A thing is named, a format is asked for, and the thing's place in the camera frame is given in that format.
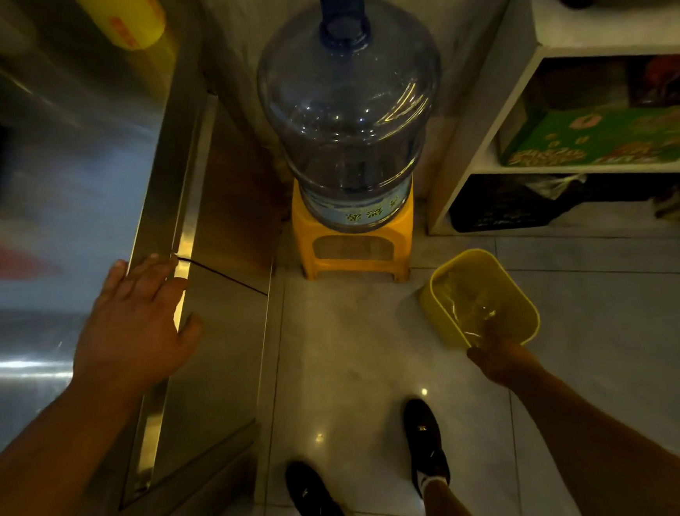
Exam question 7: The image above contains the person's right forearm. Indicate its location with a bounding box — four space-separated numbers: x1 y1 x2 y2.
503 350 680 516

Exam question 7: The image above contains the white shelf unit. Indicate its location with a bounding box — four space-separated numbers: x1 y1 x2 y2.
409 0 680 260

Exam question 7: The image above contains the person's right black shoe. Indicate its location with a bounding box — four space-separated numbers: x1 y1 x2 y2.
401 396 453 500

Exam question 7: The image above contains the yellow wrap roll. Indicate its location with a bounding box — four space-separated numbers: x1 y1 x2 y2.
72 0 169 57

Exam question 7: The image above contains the stainless steel counter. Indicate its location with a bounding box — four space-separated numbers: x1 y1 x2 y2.
0 0 307 516

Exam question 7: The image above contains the yellow plastic container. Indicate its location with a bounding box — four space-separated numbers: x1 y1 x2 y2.
415 243 543 355

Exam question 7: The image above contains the person's right leg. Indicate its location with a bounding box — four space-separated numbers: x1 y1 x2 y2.
419 472 483 516

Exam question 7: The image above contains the thin black cable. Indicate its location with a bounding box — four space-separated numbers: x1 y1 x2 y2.
174 249 269 304

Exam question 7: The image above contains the person's left forearm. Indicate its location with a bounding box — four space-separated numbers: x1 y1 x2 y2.
0 370 157 516

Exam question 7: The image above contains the person's right hand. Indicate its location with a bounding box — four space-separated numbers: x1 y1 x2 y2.
465 324 543 393

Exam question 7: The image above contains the person's left hand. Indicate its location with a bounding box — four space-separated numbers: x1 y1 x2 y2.
61 250 208 401

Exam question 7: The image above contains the black plastic crate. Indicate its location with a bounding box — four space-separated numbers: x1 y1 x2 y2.
447 166 586 235

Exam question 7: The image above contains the large blue water bottle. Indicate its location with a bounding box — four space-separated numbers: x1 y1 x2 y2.
250 0 454 240

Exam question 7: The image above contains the person's left black shoe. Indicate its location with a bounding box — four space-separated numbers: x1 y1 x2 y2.
283 456 356 516

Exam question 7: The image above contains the person's black shoe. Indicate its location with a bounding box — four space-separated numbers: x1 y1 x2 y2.
283 456 356 516
401 396 453 500

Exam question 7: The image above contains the yellow plastic stool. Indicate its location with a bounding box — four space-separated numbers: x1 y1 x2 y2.
288 170 422 291

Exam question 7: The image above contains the clear plastic bag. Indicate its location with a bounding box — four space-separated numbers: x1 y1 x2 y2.
524 171 590 203

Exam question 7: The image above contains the green printed cardboard box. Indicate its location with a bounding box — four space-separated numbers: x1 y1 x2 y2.
496 100 680 177

